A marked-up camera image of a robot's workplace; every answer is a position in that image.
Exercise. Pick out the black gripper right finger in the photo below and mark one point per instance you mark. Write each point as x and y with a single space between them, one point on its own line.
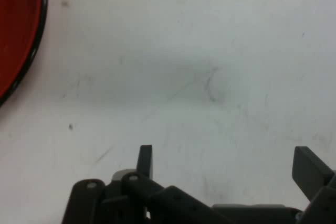
309 171

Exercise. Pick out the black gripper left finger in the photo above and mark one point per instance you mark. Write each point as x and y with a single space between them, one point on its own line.
143 161

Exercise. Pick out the red plate with black rim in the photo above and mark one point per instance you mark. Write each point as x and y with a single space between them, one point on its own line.
18 30

